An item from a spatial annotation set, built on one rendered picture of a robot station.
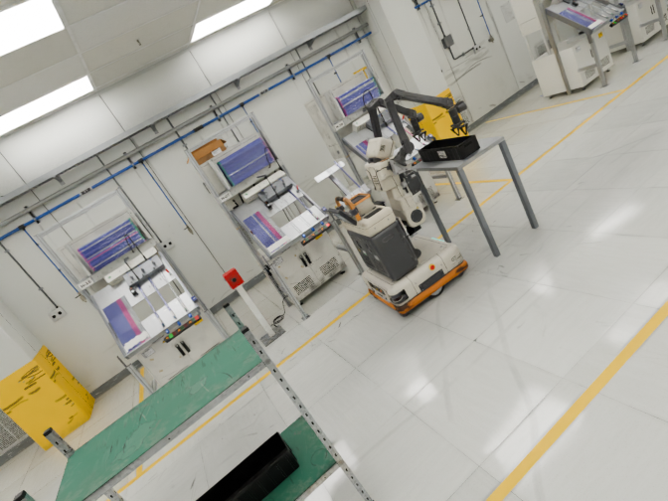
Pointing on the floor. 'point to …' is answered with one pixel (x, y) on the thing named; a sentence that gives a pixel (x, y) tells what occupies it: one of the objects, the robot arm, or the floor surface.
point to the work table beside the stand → (471, 188)
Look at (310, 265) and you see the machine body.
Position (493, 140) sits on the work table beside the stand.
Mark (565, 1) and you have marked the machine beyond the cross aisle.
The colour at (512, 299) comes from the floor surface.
